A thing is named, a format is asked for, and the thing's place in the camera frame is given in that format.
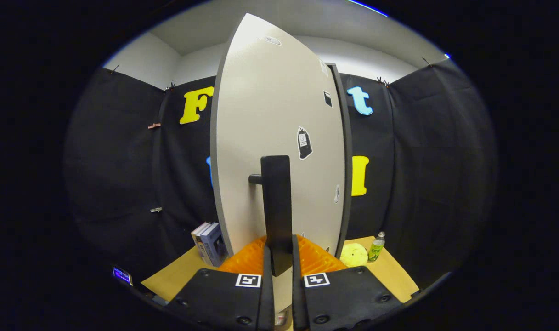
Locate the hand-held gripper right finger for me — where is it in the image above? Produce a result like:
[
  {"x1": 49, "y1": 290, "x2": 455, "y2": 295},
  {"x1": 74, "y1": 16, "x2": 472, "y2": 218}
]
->
[{"x1": 292, "y1": 234, "x2": 403, "y2": 331}]

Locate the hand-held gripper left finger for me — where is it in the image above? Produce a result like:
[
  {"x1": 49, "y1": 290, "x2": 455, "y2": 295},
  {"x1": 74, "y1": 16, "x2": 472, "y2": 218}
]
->
[{"x1": 167, "y1": 235, "x2": 275, "y2": 331}]

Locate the black door handle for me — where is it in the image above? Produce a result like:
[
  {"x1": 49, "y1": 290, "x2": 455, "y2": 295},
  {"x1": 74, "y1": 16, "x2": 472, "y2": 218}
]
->
[{"x1": 248, "y1": 155, "x2": 294, "y2": 277}]

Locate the grey shoe cabinet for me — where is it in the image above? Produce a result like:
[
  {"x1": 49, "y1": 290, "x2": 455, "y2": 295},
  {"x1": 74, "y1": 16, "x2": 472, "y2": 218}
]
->
[{"x1": 327, "y1": 63, "x2": 353, "y2": 259}]

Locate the beige shoe cabinet door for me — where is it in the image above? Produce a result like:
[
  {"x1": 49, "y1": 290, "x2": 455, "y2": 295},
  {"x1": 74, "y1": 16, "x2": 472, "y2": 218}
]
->
[{"x1": 210, "y1": 13, "x2": 346, "y2": 314}]

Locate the pale yellow round sponge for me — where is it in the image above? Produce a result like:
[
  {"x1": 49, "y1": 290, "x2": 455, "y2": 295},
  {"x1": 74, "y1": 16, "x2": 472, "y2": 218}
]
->
[{"x1": 339, "y1": 243, "x2": 368, "y2": 268}]

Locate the blue book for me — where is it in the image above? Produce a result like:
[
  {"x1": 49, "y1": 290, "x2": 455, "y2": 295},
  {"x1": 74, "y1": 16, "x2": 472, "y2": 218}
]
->
[{"x1": 199, "y1": 223, "x2": 228, "y2": 268}]

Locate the green label plastic bottle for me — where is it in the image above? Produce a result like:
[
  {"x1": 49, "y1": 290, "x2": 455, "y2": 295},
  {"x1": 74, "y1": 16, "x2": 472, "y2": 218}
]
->
[{"x1": 367, "y1": 231, "x2": 386, "y2": 263}]

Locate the smartphone with lit screen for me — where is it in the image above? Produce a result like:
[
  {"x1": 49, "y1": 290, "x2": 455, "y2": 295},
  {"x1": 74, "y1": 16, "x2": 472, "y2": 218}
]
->
[{"x1": 112, "y1": 265, "x2": 134, "y2": 286}]

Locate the black backdrop cloth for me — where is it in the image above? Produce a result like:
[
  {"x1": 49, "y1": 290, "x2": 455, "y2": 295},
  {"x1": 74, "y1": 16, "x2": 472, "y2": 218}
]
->
[{"x1": 63, "y1": 59, "x2": 498, "y2": 295}]

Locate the long ceiling light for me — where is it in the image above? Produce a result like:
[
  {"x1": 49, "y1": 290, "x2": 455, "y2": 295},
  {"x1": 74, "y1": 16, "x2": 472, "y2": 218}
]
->
[{"x1": 346, "y1": 0, "x2": 389, "y2": 18}]

